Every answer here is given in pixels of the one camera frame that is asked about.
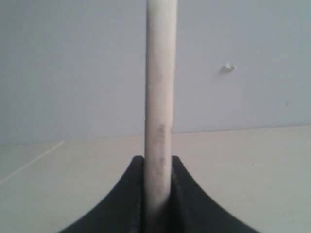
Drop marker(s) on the small white wall hook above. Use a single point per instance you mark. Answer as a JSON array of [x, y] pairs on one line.
[[227, 68]]

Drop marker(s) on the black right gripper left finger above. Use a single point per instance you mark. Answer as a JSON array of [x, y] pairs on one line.
[[121, 210]]

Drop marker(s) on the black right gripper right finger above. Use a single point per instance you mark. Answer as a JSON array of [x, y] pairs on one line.
[[192, 210]]

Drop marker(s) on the wooden paint brush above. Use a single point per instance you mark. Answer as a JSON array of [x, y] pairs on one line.
[[160, 73]]

